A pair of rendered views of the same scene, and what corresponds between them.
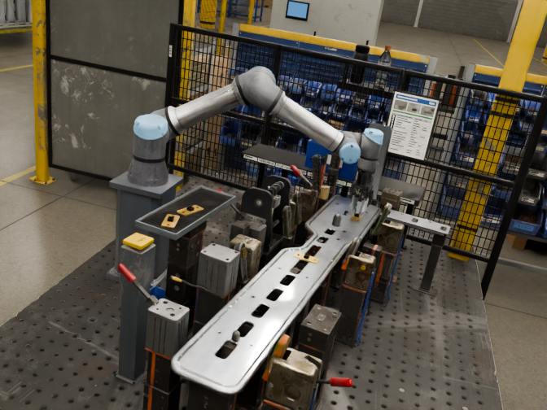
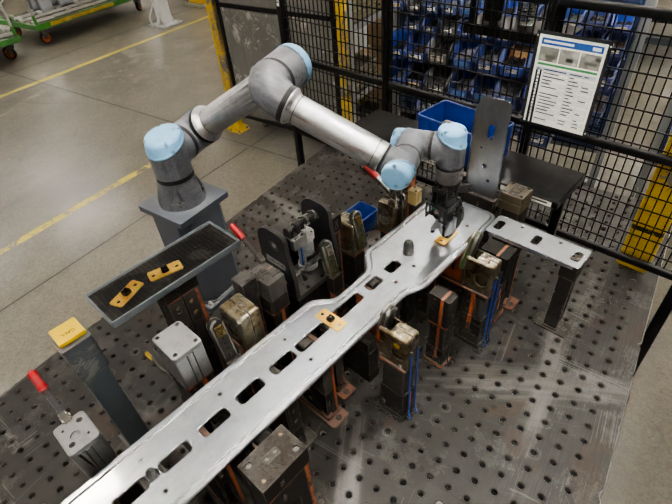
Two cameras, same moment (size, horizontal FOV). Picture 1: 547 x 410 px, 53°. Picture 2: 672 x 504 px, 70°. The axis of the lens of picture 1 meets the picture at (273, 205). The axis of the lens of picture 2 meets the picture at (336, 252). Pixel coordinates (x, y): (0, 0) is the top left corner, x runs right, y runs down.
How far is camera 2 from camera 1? 1.07 m
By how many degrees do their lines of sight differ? 29
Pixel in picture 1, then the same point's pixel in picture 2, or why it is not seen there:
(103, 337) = (134, 377)
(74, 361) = (93, 408)
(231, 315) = (174, 428)
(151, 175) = (175, 198)
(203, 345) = (109, 483)
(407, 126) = (558, 86)
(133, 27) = not seen: outside the picture
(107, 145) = not seen: hidden behind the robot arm
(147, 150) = (161, 172)
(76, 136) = not seen: hidden behind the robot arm
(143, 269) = (78, 364)
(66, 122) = (244, 72)
